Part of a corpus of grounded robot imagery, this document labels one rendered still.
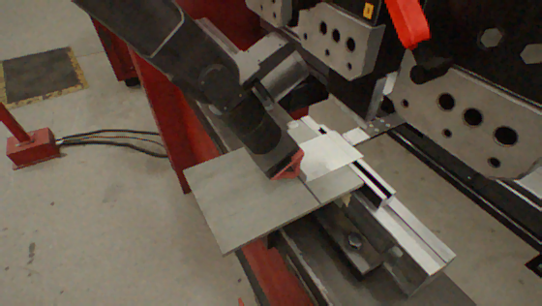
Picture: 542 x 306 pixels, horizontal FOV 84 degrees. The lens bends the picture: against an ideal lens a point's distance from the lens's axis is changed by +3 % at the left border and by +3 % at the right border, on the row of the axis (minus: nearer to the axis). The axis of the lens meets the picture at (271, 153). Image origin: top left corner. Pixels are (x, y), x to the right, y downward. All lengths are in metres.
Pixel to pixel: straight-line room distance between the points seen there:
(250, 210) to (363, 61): 0.27
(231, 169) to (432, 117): 0.33
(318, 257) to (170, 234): 1.19
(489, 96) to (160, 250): 1.53
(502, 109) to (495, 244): 1.64
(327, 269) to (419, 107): 0.33
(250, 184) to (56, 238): 1.52
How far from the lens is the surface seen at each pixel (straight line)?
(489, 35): 0.31
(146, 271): 1.62
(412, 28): 0.30
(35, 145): 2.33
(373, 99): 0.46
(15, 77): 3.42
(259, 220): 0.46
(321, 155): 0.55
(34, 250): 1.95
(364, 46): 0.40
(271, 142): 0.42
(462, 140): 0.35
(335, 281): 0.57
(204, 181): 0.52
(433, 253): 0.53
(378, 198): 0.52
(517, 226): 0.72
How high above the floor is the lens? 1.39
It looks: 46 degrees down
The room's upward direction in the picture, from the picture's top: straight up
